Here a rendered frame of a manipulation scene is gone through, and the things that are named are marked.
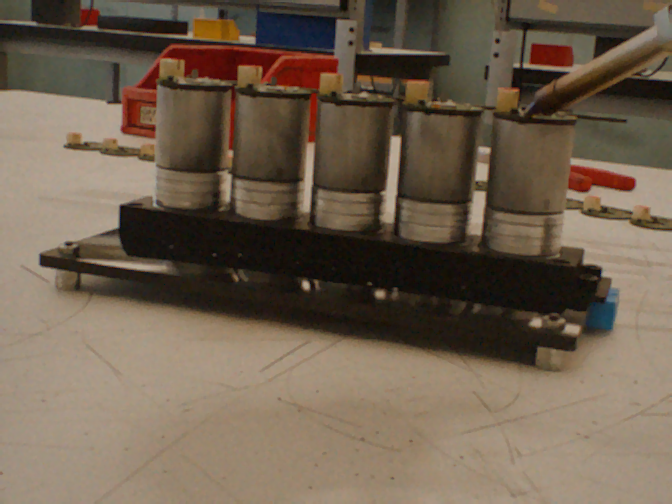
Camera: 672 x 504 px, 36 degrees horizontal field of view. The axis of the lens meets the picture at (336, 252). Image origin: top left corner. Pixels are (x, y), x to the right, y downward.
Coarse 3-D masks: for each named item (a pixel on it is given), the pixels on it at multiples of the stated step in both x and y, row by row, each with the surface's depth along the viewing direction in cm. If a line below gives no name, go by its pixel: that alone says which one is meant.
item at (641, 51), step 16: (656, 16) 25; (656, 32) 25; (624, 48) 26; (640, 48) 25; (656, 48) 25; (592, 64) 27; (608, 64) 26; (624, 64) 26; (640, 64) 26; (560, 80) 28; (576, 80) 28; (592, 80) 27; (608, 80) 27; (544, 96) 29; (560, 96) 28; (576, 96) 28; (544, 112) 29
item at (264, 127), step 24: (240, 96) 33; (264, 96) 32; (240, 120) 33; (264, 120) 33; (288, 120) 33; (240, 144) 33; (264, 144) 33; (288, 144) 33; (240, 168) 33; (264, 168) 33; (288, 168) 33; (240, 192) 33; (264, 192) 33; (288, 192) 33; (240, 216) 34; (264, 216) 33; (288, 216) 34
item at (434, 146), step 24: (408, 120) 31; (432, 120) 31; (456, 120) 31; (480, 120) 32; (408, 144) 32; (432, 144) 31; (456, 144) 31; (408, 168) 32; (432, 168) 31; (456, 168) 31; (408, 192) 32; (432, 192) 31; (456, 192) 31; (408, 216) 32; (432, 216) 31; (456, 216) 32; (408, 240) 32; (432, 240) 32; (456, 240) 32
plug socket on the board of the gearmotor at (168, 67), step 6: (162, 60) 34; (168, 60) 34; (174, 60) 34; (180, 60) 34; (162, 66) 34; (168, 66) 34; (174, 66) 34; (180, 66) 35; (162, 72) 34; (168, 72) 34; (174, 72) 34; (180, 72) 35; (162, 78) 34; (180, 78) 35
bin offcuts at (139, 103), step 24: (168, 48) 73; (192, 48) 75; (216, 48) 77; (240, 48) 78; (216, 72) 78; (264, 72) 78; (288, 72) 69; (312, 72) 72; (336, 72) 74; (144, 96) 69; (312, 96) 72; (144, 120) 69; (312, 120) 73
